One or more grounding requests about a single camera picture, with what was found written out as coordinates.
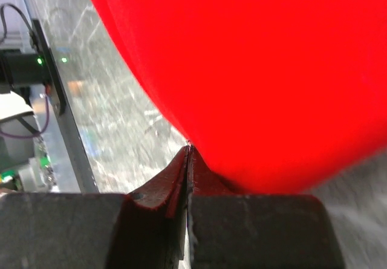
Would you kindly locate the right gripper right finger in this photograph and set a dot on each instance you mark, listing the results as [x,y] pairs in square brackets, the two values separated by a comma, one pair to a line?
[237,230]

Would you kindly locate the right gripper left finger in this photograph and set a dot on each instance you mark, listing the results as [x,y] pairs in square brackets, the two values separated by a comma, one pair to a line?
[142,229]

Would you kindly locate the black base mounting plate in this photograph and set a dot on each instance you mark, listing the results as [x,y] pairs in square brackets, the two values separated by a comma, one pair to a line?
[53,85]

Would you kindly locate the aluminium rail frame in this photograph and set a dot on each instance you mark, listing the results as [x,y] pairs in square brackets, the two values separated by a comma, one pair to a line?
[64,145]

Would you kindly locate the red t shirt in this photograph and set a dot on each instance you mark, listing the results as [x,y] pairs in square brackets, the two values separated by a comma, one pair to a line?
[276,95]

